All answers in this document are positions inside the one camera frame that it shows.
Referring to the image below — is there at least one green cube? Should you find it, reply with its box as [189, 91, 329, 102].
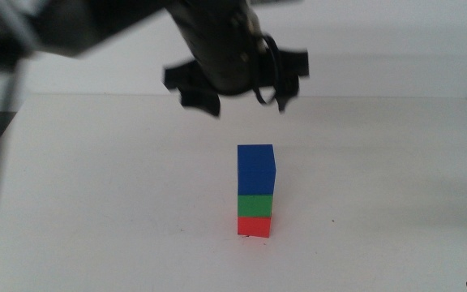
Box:
[237, 194, 274, 218]

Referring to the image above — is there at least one black looped gripper cable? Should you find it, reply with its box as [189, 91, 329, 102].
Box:
[251, 35, 285, 105]

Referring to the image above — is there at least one red cube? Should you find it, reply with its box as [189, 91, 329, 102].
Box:
[237, 215, 272, 238]

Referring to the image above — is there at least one blue cube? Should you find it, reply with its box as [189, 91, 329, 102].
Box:
[237, 144, 277, 196]

